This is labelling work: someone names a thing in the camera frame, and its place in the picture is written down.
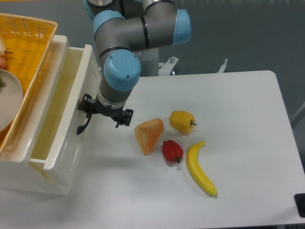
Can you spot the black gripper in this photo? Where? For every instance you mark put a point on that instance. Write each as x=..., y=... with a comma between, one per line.
x=92, y=106

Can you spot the white drawer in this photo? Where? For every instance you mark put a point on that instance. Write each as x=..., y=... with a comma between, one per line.
x=58, y=145

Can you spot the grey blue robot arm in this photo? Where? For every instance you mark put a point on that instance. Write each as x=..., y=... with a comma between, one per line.
x=120, y=29

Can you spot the white drawer cabinet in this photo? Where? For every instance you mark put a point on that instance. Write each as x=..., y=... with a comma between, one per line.
x=15, y=170

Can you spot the orange bread wedge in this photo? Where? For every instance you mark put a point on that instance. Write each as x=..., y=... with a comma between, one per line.
x=147, y=134

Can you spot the yellow bell pepper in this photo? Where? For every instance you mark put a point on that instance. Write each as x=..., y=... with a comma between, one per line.
x=182, y=121

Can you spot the red bell pepper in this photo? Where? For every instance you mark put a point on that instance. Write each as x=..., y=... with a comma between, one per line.
x=172, y=151

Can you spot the white plate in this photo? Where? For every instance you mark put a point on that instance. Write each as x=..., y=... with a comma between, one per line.
x=11, y=97

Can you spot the yellow banana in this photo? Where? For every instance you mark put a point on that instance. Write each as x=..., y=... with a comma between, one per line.
x=196, y=172

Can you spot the yellow woven basket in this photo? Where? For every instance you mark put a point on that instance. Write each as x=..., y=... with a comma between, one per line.
x=28, y=39

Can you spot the green grapes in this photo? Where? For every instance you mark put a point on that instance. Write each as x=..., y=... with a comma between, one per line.
x=2, y=83

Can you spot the orange peach fruit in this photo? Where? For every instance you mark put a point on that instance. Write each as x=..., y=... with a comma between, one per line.
x=3, y=63

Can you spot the white pear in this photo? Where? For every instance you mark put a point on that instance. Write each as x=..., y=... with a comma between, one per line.
x=3, y=49

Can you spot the black corner object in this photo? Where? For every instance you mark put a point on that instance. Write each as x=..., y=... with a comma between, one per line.
x=300, y=204

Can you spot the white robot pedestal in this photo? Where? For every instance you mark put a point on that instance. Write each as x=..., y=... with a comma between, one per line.
x=152, y=66

